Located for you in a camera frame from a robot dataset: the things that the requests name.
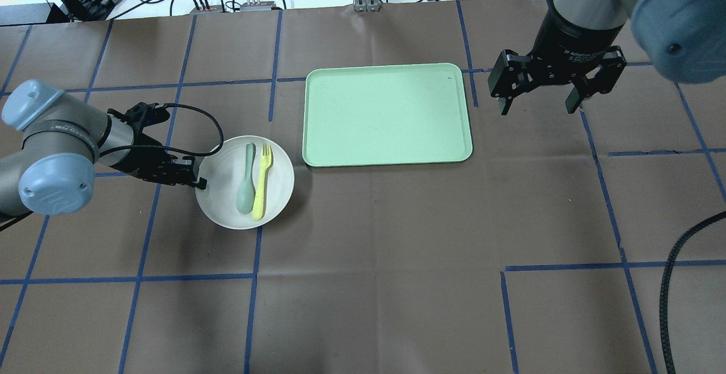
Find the teal plastic spoon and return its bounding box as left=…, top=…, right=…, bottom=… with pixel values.
left=235, top=143, right=256, bottom=215

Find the yellow plastic fork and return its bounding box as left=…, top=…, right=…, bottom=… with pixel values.
left=251, top=144, right=274, bottom=221

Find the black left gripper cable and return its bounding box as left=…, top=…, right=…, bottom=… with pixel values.
left=96, top=103, right=225, bottom=157

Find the white round plate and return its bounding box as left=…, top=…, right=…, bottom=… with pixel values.
left=195, top=135, right=295, bottom=230

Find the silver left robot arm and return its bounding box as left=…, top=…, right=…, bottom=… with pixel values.
left=1, top=79, right=208, bottom=223

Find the light green plastic tray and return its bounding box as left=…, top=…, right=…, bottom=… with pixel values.
left=302, top=62, right=474, bottom=167

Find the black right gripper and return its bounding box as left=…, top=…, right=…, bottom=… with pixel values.
left=488, top=10, right=627, bottom=116

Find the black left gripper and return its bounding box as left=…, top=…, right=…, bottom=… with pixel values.
left=105, top=103, right=208, bottom=190

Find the black corrugated cable conduit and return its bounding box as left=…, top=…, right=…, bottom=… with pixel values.
left=660, top=211, right=726, bottom=374

